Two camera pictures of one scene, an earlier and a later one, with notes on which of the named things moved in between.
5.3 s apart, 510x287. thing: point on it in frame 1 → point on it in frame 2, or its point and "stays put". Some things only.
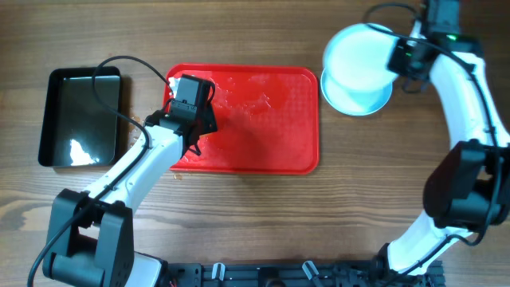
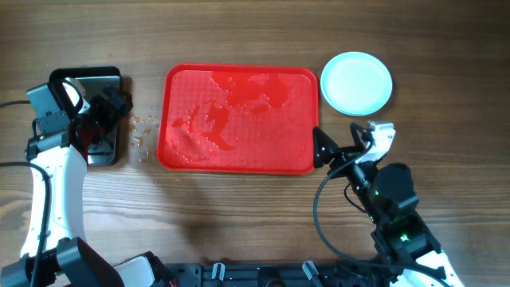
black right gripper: (394, 62) → (332, 149)
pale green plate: (356, 57) → (356, 84)
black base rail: (323, 273) stays put
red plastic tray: (267, 119) stays put
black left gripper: (209, 124) → (110, 115)
